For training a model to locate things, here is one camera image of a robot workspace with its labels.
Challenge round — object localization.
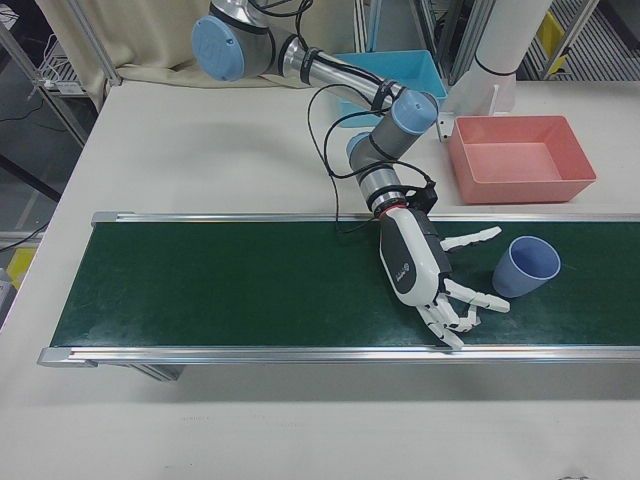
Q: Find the green conveyor belt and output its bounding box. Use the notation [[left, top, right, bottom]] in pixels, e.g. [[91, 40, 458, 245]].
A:
[[51, 221, 640, 348]]

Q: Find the pink plastic box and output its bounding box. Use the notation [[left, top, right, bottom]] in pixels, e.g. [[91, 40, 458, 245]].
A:
[[447, 115, 598, 205]]

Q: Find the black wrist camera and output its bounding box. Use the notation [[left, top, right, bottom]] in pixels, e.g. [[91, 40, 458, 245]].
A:
[[402, 180, 440, 215]]

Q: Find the white column stand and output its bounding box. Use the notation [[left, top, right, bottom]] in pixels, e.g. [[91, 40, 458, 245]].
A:
[[443, 0, 549, 120]]

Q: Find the grey aluminium frame strut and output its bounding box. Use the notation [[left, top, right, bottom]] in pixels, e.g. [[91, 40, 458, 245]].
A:
[[67, 0, 123, 87]]

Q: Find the aluminium conveyor leg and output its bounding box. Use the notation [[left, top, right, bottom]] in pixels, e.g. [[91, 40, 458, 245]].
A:
[[126, 363, 184, 384]]

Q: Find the beige curtain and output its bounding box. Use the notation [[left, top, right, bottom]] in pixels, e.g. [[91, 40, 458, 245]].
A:
[[39, 0, 372, 90]]

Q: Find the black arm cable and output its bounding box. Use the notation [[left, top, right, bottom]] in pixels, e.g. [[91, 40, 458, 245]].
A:
[[247, 0, 436, 237]]

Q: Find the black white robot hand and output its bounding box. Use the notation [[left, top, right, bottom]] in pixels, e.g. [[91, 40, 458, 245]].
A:
[[377, 205, 511, 351]]

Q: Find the yellow plastic part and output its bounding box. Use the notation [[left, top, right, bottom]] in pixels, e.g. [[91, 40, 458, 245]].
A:
[[536, 9, 572, 72]]

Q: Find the blue plastic box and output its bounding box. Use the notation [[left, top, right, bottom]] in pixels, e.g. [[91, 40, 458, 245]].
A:
[[332, 49, 449, 128]]

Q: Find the small white angle bracket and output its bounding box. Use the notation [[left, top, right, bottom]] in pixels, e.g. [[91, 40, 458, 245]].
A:
[[436, 113, 457, 144]]

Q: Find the yellow plastic bin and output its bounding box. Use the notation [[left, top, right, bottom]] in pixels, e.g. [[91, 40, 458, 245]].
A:
[[0, 246, 39, 299]]

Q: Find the light blue plastic cup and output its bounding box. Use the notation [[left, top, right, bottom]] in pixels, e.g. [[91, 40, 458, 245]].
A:
[[491, 235, 562, 300]]

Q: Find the grey roller conveyor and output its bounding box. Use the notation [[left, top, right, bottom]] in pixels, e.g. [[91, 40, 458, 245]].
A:
[[524, 0, 640, 82]]

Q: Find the aluminium conveyor rail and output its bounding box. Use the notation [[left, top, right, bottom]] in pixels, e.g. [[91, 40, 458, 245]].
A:
[[92, 210, 640, 225], [38, 343, 640, 369]]

